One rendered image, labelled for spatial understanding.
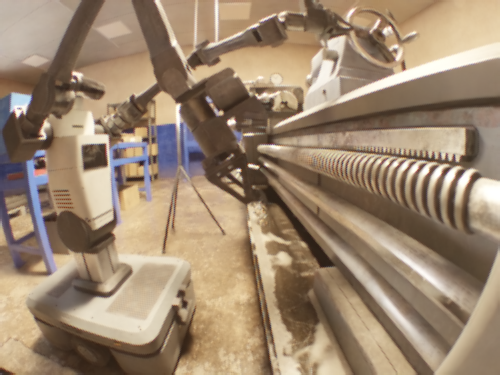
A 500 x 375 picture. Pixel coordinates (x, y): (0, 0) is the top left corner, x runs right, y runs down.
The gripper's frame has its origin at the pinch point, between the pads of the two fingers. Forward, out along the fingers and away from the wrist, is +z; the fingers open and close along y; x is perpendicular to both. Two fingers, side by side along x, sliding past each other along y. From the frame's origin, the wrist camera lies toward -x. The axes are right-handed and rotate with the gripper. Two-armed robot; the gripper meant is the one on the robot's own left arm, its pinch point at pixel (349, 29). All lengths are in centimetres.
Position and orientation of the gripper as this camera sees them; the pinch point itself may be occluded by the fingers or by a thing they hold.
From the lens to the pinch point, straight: 74.2
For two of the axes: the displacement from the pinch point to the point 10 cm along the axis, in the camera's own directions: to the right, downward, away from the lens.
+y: -0.6, -1.9, 9.8
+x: 0.3, 9.8, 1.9
